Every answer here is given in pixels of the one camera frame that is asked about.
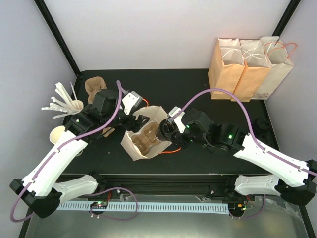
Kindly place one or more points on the printed Cream Bear paper bag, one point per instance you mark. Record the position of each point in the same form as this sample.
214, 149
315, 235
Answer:
155, 114

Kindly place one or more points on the white bag orange handles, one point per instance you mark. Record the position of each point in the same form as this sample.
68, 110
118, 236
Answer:
279, 54

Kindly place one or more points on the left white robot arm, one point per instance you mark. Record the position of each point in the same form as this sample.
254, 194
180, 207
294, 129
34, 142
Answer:
81, 129

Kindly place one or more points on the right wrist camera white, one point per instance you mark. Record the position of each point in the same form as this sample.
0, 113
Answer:
175, 115

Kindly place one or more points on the right black frame post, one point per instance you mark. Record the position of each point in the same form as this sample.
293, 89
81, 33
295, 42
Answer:
292, 6

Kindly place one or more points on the black coffee lid back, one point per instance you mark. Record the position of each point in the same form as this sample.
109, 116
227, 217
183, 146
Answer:
262, 124

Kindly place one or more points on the stack of white paper cups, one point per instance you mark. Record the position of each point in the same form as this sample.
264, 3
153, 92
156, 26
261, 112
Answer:
56, 133

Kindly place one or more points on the left black frame post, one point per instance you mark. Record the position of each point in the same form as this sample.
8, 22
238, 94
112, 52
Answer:
42, 7

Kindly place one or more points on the black frame post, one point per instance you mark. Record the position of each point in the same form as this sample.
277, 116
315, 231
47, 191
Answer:
292, 6
42, 7

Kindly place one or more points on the back-left pulp cup carrier stack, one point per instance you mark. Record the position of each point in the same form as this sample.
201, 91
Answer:
93, 86

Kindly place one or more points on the orange paper bag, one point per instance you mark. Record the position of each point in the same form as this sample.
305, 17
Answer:
227, 65
257, 67

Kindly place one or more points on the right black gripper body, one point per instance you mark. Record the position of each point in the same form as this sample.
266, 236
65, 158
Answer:
177, 139

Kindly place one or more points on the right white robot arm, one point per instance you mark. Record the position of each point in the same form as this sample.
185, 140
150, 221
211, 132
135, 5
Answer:
288, 178

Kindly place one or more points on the light blue cable duct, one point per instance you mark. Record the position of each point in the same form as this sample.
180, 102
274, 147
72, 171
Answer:
212, 208

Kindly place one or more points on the left orange paper bag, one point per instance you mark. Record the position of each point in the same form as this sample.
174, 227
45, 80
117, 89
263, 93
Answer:
227, 65

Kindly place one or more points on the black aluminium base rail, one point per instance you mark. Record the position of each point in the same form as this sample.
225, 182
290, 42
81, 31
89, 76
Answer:
161, 183

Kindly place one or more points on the middle orange paper bag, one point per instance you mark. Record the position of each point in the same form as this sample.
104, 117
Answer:
257, 67

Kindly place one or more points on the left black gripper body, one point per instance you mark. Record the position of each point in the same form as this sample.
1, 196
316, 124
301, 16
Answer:
129, 125

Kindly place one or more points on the black coffee lid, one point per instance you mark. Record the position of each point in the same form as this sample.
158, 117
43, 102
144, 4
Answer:
167, 129
262, 124

